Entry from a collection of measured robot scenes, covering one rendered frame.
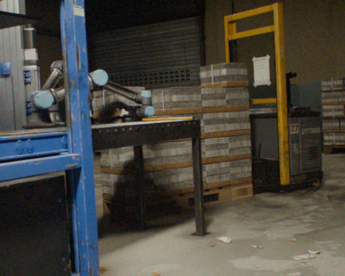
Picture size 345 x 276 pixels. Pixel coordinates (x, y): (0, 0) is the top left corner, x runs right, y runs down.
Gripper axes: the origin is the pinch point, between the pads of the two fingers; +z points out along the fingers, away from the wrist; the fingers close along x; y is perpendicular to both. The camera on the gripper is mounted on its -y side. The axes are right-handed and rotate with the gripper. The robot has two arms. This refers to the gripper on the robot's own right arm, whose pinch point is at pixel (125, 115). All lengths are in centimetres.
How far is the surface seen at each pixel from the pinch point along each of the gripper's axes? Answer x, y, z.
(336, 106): -520, -3, 161
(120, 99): 2.5, 12.7, 2.9
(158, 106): -54, 7, 30
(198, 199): -7, -60, -76
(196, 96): -77, 14, 3
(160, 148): -34.4, -29.1, 2.4
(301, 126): -199, -20, -15
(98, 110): 7.2, 5.6, 31.1
